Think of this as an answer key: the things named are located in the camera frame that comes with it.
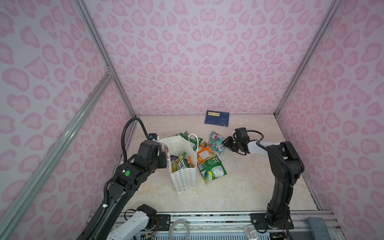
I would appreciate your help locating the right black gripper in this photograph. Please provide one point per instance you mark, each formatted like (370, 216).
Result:
(227, 143)

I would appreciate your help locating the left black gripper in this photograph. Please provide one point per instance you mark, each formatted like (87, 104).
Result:
(163, 156)

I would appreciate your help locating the purple Fox's berries candy bag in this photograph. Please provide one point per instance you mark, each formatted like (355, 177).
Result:
(173, 158)

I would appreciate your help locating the yellow green Fox's candy bag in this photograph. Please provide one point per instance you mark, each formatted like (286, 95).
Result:
(179, 163)

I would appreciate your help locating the teal Fox's mint candy bag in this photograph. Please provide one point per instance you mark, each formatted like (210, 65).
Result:
(216, 142)

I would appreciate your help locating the white paper bag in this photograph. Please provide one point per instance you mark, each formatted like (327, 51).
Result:
(181, 152)

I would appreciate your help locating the pink orange Fox's candy bag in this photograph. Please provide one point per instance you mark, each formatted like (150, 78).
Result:
(189, 162)

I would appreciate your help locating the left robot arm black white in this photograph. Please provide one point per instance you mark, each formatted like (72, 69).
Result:
(118, 190)

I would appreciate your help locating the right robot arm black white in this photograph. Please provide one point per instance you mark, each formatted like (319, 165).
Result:
(286, 166)

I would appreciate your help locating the dark blue booklet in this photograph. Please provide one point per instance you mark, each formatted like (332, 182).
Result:
(217, 118)

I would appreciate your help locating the orange snack packet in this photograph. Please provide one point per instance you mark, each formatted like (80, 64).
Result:
(205, 152)

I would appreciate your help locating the green snack packet front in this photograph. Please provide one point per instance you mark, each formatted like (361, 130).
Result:
(212, 169)

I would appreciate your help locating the green snack packet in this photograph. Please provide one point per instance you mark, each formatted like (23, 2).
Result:
(212, 169)
(193, 140)

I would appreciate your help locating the green snack packet back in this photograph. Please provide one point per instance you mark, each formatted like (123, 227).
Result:
(193, 140)

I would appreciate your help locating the clear coiled tube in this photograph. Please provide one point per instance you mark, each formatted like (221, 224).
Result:
(179, 225)

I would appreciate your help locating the small clear plastic packet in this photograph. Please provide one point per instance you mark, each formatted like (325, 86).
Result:
(251, 233)

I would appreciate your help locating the grey foam block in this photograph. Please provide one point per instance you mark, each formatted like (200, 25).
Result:
(318, 229)

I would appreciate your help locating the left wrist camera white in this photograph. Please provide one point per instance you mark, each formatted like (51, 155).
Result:
(154, 137)

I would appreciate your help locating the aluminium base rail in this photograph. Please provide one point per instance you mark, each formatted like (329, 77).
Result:
(147, 224)

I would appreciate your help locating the aluminium frame strut left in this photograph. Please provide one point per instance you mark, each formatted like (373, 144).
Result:
(22, 203)

